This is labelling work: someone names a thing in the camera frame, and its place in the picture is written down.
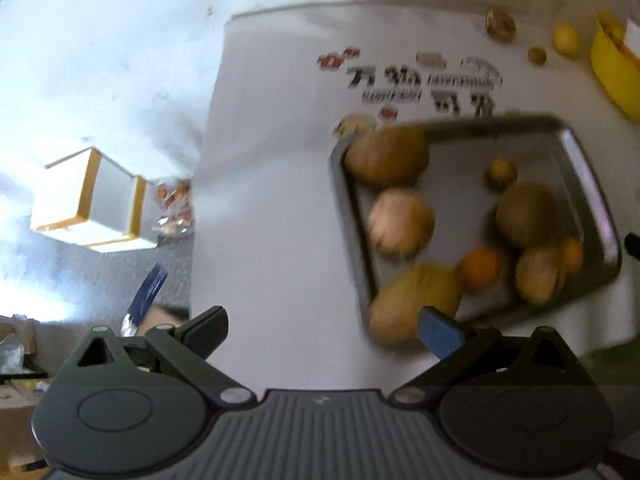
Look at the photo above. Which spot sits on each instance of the yellow plastic bowl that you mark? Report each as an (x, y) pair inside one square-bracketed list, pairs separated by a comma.
[(617, 74)]

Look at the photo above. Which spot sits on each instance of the white foam box yellow tape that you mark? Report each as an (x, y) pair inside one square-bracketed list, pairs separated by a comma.
[(64, 193), (122, 221)]

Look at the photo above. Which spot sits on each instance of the white printed table mat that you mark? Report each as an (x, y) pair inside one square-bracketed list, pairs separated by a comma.
[(268, 245)]

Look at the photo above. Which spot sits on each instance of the snack wrappers on floor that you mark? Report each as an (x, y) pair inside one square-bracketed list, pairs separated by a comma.
[(173, 197)]

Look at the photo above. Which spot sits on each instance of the yellow lemon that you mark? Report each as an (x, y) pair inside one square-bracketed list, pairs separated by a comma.
[(567, 41)]

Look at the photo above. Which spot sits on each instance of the dark metal tray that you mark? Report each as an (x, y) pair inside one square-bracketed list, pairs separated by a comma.
[(455, 185)]

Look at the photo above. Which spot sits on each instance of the wooden stool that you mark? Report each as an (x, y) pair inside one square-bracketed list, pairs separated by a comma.
[(163, 314)]

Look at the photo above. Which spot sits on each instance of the small orange tangerine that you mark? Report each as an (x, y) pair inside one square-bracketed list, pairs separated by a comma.
[(480, 270), (572, 253)]

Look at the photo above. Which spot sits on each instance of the blue white carton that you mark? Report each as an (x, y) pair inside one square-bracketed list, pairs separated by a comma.
[(143, 300)]

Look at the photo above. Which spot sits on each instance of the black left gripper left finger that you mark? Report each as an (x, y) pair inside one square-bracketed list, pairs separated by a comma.
[(185, 351)]

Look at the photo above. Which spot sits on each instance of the brown kiwi fruit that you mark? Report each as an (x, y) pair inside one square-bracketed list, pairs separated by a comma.
[(393, 314), (526, 214), (392, 156)]

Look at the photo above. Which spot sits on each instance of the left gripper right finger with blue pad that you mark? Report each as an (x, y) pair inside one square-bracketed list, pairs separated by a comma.
[(458, 349)]

